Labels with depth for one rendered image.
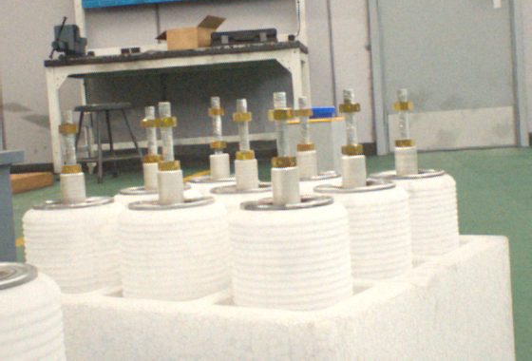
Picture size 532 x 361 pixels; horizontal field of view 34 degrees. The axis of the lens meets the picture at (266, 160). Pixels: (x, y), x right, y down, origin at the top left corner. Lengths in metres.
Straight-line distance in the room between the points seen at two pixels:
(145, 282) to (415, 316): 0.22
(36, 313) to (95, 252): 0.37
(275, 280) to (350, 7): 5.39
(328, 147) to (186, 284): 0.42
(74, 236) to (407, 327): 0.30
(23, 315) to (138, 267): 0.32
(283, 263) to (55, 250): 0.24
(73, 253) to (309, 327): 0.27
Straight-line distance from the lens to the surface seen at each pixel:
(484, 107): 5.99
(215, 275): 0.73
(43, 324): 0.43
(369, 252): 0.75
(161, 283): 0.72
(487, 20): 6.02
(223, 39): 5.45
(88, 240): 0.79
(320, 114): 1.12
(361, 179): 0.78
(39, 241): 0.81
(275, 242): 0.65
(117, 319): 0.71
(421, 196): 0.85
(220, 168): 1.00
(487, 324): 0.89
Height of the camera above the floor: 0.32
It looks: 3 degrees down
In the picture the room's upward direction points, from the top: 4 degrees counter-clockwise
